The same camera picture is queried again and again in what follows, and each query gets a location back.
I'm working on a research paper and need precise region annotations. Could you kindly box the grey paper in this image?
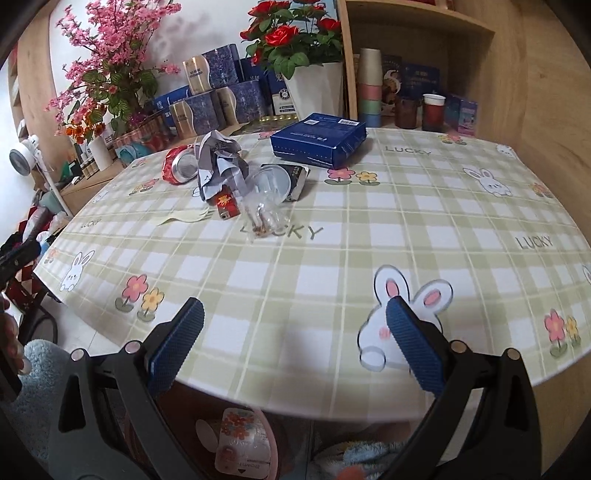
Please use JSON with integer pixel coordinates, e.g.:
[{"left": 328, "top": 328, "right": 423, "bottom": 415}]
[{"left": 191, "top": 130, "right": 252, "bottom": 204}]

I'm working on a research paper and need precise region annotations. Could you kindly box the small red box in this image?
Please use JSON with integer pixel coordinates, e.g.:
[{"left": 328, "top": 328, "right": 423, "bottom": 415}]
[{"left": 213, "top": 187, "right": 242, "bottom": 221}]

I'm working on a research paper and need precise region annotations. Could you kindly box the clear plastic lid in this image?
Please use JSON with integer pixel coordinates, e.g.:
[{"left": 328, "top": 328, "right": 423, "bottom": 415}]
[{"left": 248, "top": 165, "right": 293, "bottom": 205}]

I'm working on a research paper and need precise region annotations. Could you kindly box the pale yellow plastic fork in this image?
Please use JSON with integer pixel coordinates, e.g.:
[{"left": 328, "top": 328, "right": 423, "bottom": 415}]
[{"left": 151, "top": 205, "right": 219, "bottom": 227}]

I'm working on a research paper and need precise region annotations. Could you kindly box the person's left leg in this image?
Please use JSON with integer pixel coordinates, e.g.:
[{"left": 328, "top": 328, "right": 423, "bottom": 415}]
[{"left": 9, "top": 340, "right": 81, "bottom": 467}]

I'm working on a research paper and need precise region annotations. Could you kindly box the red cup with white rim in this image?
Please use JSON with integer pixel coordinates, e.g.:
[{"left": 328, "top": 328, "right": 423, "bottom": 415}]
[{"left": 421, "top": 93, "right": 445, "bottom": 133}]

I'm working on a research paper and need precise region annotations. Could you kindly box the teal printed gift tin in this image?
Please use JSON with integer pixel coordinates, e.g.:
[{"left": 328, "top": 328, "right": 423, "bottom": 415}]
[{"left": 113, "top": 134, "right": 168, "bottom": 162}]

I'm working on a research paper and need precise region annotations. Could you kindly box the person's left hand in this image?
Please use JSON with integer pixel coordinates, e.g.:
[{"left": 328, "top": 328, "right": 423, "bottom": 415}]
[{"left": 0, "top": 295, "right": 26, "bottom": 376}]

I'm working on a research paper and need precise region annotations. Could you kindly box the cartoon printed box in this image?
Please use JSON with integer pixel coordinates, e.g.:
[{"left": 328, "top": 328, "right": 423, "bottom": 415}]
[{"left": 381, "top": 54, "right": 403, "bottom": 116}]

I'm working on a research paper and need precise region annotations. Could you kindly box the plaid bunny print tablecloth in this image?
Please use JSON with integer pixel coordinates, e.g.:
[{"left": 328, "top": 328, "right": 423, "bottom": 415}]
[{"left": 32, "top": 124, "right": 591, "bottom": 423}]

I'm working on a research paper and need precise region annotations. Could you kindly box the small pastel printed box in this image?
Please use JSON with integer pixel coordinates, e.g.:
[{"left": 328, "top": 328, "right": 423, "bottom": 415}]
[{"left": 444, "top": 93, "right": 479, "bottom": 138}]

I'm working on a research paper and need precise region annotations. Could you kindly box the white vase with orange flowers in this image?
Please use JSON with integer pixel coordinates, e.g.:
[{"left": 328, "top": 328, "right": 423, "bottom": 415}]
[{"left": 65, "top": 104, "right": 115, "bottom": 172}]

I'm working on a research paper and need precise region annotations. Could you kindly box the black round stool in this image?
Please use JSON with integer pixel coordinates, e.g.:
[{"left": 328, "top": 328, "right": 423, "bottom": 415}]
[{"left": 18, "top": 305, "right": 58, "bottom": 344}]

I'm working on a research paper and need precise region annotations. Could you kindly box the wooden shelf unit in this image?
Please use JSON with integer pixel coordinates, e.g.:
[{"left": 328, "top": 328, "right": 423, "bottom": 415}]
[{"left": 335, "top": 0, "right": 522, "bottom": 139}]

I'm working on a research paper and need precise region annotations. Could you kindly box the dark blue carton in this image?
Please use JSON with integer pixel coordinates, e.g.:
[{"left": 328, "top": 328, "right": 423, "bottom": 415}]
[{"left": 238, "top": 58, "right": 271, "bottom": 86}]

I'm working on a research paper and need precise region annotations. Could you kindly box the brown trash bin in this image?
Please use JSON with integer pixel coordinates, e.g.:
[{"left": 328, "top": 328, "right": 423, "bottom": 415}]
[{"left": 124, "top": 388, "right": 315, "bottom": 480}]

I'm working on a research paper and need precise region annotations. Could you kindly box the brown glass cup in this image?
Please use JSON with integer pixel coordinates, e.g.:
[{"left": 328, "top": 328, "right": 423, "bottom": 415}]
[{"left": 394, "top": 95, "right": 420, "bottom": 130}]

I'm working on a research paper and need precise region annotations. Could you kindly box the row of small brown bottles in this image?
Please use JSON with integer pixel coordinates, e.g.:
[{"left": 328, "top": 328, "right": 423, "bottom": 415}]
[{"left": 69, "top": 154, "right": 100, "bottom": 181}]

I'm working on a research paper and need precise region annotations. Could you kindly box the red white checkered cloth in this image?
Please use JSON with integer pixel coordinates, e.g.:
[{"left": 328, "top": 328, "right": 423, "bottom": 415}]
[{"left": 9, "top": 205, "right": 61, "bottom": 305}]

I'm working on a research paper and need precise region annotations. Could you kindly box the black snack packet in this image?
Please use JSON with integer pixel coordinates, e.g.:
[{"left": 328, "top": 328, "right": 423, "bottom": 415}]
[{"left": 261, "top": 162, "right": 311, "bottom": 203}]

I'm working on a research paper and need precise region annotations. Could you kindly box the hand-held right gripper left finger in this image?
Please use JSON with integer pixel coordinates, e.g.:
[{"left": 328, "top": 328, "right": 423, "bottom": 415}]
[{"left": 48, "top": 298, "right": 205, "bottom": 480}]

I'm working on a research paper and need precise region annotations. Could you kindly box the red rose plant white pot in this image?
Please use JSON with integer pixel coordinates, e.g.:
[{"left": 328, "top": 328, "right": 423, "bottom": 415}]
[{"left": 239, "top": 0, "right": 345, "bottom": 124}]

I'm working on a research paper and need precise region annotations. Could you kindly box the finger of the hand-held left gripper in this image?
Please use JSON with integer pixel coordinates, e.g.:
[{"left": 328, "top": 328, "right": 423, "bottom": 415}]
[{"left": 0, "top": 239, "right": 42, "bottom": 282}]

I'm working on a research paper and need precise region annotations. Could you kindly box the dark blue printed box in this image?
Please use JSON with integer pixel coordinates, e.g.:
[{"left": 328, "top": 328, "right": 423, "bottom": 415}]
[{"left": 401, "top": 62, "right": 440, "bottom": 100}]

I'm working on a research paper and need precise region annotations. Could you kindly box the red foil wrapper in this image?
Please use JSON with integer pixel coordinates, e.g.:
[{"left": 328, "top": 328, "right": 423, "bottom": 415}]
[{"left": 163, "top": 144, "right": 197, "bottom": 184}]

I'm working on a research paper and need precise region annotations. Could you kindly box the white standing fan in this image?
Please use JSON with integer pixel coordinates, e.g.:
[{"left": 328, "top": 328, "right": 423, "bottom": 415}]
[{"left": 9, "top": 134, "right": 74, "bottom": 217}]

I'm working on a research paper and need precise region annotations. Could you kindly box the flat blue gift box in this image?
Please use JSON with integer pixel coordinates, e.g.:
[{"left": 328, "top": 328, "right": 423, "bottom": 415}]
[{"left": 152, "top": 85, "right": 192, "bottom": 114}]

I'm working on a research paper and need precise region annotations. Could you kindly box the pink blossom artificial tree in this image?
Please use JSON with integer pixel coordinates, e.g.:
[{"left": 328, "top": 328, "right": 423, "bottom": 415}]
[{"left": 44, "top": 0, "right": 183, "bottom": 139}]

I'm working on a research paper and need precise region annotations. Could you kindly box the white flower print packet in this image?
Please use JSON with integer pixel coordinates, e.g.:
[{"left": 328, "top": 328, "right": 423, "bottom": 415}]
[{"left": 216, "top": 407, "right": 274, "bottom": 480}]

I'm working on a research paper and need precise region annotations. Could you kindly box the stack of pastel paper cups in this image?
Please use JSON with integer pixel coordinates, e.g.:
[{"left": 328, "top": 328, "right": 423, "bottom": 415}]
[{"left": 358, "top": 47, "right": 383, "bottom": 128}]

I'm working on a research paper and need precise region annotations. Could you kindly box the clear plastic bag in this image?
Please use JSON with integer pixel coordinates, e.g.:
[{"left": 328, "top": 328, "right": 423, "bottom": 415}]
[{"left": 240, "top": 196, "right": 283, "bottom": 244}]

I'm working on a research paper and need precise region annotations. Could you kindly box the blue white carton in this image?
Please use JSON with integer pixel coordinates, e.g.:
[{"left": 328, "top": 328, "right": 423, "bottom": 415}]
[{"left": 267, "top": 74, "right": 296, "bottom": 116}]

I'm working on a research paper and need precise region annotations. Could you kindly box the small fenced flower planter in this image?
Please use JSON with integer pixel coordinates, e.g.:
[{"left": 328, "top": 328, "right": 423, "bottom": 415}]
[{"left": 113, "top": 113, "right": 167, "bottom": 144}]

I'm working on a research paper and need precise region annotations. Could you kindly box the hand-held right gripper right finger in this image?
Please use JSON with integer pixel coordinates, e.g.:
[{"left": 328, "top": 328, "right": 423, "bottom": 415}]
[{"left": 383, "top": 295, "right": 543, "bottom": 480}]

